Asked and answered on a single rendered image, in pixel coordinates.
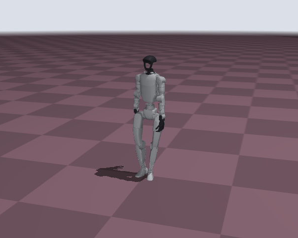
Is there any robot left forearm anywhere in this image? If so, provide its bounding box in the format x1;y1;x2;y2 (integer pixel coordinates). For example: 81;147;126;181
158;96;165;119

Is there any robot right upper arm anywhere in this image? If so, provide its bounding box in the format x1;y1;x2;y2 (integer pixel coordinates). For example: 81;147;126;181
134;74;141;98

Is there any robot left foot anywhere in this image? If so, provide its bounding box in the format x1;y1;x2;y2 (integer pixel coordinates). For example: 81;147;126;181
147;170;153;180

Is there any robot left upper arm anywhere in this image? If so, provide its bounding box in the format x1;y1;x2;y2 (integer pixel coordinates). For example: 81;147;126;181
156;76;166;102

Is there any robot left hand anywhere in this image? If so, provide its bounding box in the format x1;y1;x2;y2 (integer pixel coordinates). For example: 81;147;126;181
156;115;165;132

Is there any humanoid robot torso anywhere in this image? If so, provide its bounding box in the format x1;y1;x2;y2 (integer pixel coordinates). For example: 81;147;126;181
140;71;160;120

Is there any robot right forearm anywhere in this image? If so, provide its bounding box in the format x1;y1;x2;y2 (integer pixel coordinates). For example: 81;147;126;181
133;96;140;111

